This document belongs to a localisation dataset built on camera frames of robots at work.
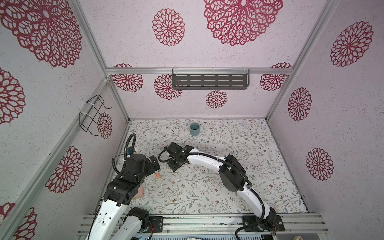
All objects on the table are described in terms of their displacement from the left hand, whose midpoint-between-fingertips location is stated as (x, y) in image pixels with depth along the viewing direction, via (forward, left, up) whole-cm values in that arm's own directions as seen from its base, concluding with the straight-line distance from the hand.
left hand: (149, 165), depth 74 cm
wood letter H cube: (+3, 0, -19) cm, 19 cm away
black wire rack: (+23, +31, +15) cm, 41 cm away
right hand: (+10, -9, -17) cm, 22 cm away
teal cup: (+36, -24, -14) cm, 45 cm away
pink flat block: (-8, +7, -17) cm, 20 cm away
